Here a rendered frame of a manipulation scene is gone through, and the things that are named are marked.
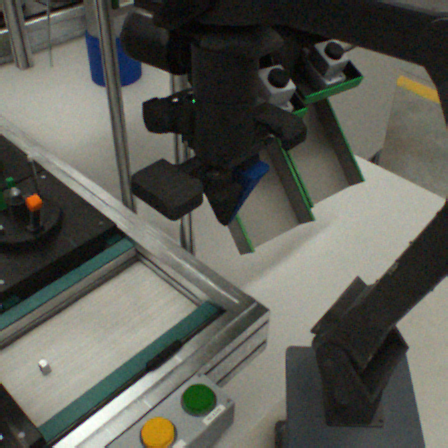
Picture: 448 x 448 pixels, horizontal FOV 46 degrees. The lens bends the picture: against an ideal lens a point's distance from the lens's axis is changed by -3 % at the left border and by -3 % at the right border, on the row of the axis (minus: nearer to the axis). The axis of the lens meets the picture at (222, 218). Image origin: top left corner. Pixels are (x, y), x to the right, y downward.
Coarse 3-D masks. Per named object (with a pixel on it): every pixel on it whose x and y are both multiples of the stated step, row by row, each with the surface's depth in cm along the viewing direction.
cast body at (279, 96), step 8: (264, 72) 74; (272, 72) 73; (280, 72) 73; (264, 80) 73; (272, 80) 72; (280, 80) 72; (288, 80) 73; (264, 88) 73; (272, 88) 72; (280, 88) 73; (288, 88) 73; (264, 96) 74; (272, 96) 72; (280, 96) 74; (288, 96) 75; (280, 104) 76; (288, 104) 76
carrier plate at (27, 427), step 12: (0, 384) 70; (0, 396) 69; (0, 408) 67; (12, 408) 67; (0, 420) 66; (12, 420) 66; (24, 420) 66; (0, 432) 65; (12, 432) 65; (24, 432) 65; (36, 432) 65; (0, 444) 63; (12, 444) 63; (24, 444) 64; (36, 444) 64
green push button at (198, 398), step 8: (200, 384) 70; (184, 392) 69; (192, 392) 69; (200, 392) 69; (208, 392) 69; (184, 400) 69; (192, 400) 68; (200, 400) 68; (208, 400) 68; (192, 408) 68; (200, 408) 68; (208, 408) 68
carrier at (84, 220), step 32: (32, 160) 93; (0, 192) 92; (32, 192) 98; (64, 192) 102; (0, 224) 92; (64, 224) 95; (96, 224) 95; (0, 256) 88; (32, 256) 88; (64, 256) 89; (0, 288) 83
